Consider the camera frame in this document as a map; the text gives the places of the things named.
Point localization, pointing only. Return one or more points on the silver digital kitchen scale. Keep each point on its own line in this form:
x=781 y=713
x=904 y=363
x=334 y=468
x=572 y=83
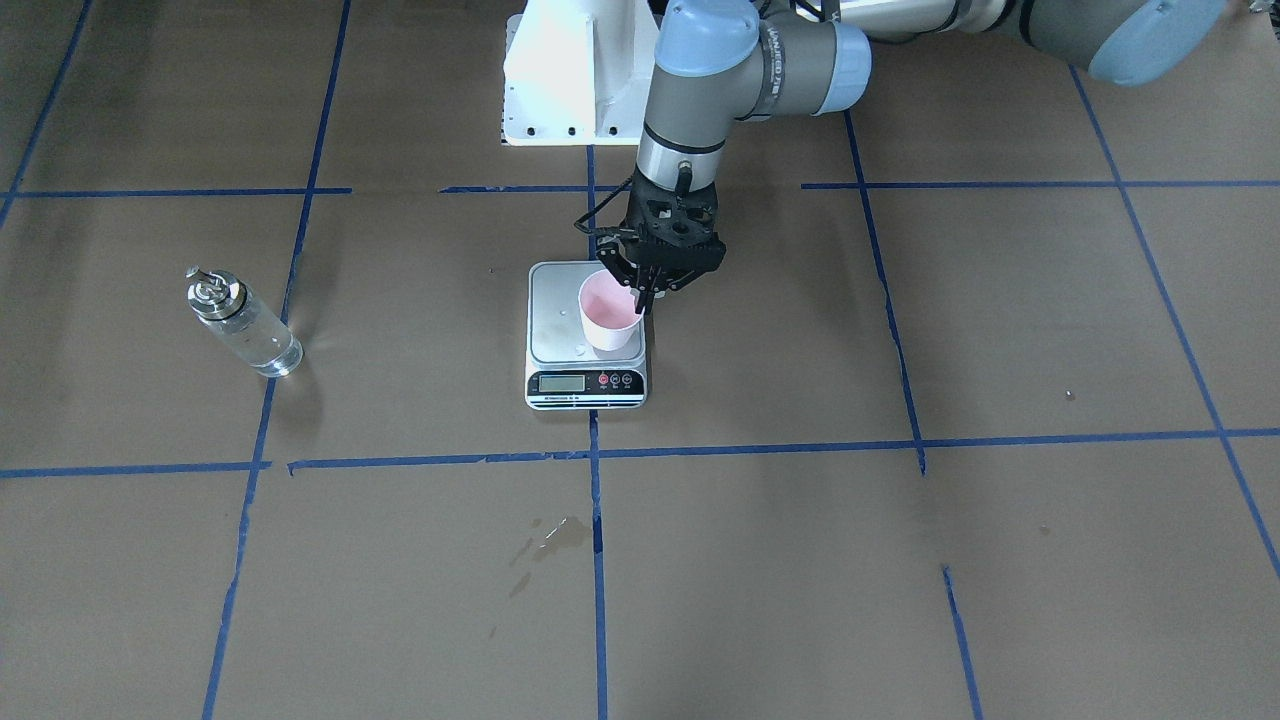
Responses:
x=564 y=372

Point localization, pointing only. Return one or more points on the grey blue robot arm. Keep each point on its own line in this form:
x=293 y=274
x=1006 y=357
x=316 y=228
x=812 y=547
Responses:
x=722 y=62

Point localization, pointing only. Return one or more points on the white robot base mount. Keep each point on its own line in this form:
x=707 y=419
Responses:
x=578 y=73

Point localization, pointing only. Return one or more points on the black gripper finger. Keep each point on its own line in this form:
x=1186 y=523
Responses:
x=612 y=255
x=654 y=276

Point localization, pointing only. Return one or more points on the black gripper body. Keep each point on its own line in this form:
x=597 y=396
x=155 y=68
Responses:
x=626 y=268

